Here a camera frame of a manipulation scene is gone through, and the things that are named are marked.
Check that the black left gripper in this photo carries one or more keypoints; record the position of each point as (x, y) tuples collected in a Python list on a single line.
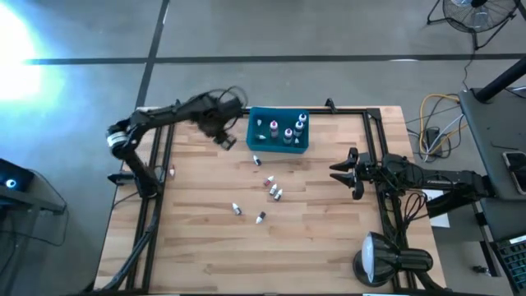
[(218, 115)]

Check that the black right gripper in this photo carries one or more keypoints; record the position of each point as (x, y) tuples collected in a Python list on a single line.
[(372, 172)]

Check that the large red food coloring bottle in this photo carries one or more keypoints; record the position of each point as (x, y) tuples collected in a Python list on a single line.
[(273, 128)]

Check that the small red dropper bottle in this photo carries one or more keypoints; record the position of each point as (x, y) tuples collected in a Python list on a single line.
[(268, 181), (172, 170)]

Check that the large purple food coloring bottle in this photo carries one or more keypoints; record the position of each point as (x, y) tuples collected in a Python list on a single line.
[(288, 135)]

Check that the large blue food coloring bottle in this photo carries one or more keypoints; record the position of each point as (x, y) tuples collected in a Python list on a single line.
[(298, 128)]

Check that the large black food coloring bottle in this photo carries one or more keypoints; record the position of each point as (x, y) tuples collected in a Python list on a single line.
[(303, 118)]

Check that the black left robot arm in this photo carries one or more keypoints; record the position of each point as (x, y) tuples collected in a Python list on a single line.
[(164, 111)]

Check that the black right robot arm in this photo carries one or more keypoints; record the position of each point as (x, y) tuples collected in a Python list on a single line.
[(444, 178)]

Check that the teal plastic bin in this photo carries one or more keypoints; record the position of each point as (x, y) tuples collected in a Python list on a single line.
[(263, 113)]

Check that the black power adapter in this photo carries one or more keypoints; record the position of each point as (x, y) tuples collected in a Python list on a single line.
[(433, 137)]

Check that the black desk lamp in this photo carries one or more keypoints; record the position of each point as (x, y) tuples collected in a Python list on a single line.
[(386, 259)]

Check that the white paper sheet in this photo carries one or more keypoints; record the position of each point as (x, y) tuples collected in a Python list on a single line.
[(440, 222)]

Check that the dark grey side table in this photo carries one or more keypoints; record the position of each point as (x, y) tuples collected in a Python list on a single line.
[(493, 123)]

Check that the small black floor object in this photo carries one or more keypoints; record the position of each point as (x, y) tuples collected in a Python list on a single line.
[(480, 270)]

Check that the black smartphone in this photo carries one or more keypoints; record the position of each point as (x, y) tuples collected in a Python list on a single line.
[(518, 168)]

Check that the black diagonal pole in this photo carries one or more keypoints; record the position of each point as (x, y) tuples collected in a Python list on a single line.
[(501, 80)]

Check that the laptop with lit keyboard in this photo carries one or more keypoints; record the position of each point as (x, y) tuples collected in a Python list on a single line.
[(515, 263)]

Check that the grey side stand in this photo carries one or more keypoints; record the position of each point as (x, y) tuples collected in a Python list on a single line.
[(41, 201)]

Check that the black floor fan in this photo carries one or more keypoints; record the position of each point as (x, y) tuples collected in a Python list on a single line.
[(478, 16)]

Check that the black device with blue light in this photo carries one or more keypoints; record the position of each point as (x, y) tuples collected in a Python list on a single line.
[(12, 177)]

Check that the black aluminium table frame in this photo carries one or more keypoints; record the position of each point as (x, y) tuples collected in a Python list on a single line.
[(349, 111)]

